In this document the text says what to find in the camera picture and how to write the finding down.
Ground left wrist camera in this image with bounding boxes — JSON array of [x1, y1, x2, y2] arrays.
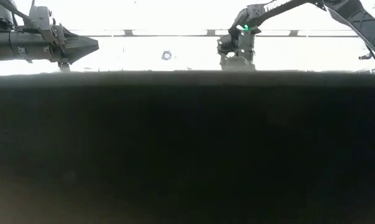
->
[[27, 5, 54, 34]]

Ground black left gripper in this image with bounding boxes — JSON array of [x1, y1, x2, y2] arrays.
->
[[17, 24, 100, 73]]

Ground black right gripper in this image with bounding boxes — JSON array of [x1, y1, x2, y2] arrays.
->
[[217, 30, 257, 72]]

